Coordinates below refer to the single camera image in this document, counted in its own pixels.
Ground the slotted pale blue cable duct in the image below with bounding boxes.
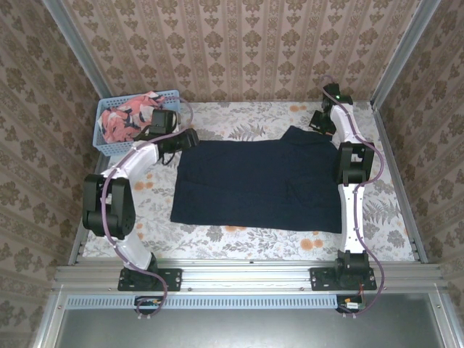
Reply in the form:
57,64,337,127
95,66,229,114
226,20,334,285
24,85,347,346
67,294,340,310

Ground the pink navy white patterned garment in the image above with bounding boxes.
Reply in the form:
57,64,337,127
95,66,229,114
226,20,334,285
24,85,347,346
100,91,179,143

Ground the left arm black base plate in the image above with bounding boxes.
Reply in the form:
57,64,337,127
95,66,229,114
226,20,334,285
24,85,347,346
117,267,183,292

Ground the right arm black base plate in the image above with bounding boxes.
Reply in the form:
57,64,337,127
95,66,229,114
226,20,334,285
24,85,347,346
310,267,378,292

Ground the black cable connector box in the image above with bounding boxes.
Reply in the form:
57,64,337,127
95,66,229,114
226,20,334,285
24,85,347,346
336,294,368,315
134,295,165,315

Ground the blue plastic laundry basket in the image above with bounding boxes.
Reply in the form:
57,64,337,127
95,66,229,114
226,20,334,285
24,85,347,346
92,89,182,156

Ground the grey metal panel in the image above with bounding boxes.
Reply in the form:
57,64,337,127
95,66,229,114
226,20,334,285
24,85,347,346
30,291,464,348

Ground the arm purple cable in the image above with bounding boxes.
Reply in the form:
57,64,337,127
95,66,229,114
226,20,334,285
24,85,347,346
322,75,386,320
101,96,195,320

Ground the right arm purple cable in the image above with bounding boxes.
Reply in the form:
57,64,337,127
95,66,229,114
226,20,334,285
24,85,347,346
322,75,386,320

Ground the floral printed tablecloth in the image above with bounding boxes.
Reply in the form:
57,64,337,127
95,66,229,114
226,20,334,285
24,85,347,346
82,100,417,262

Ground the navy blue t-shirt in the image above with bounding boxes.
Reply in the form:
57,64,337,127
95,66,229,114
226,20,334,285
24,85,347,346
170,125,344,234

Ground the long aluminium mounting rail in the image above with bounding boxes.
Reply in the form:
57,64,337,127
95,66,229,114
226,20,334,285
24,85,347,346
52,259,445,293

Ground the aluminium frame post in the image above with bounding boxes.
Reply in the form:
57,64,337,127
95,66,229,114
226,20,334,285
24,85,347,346
41,0,117,114
369,0,442,110

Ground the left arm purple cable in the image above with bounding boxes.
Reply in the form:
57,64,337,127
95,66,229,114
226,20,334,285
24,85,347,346
101,96,195,320

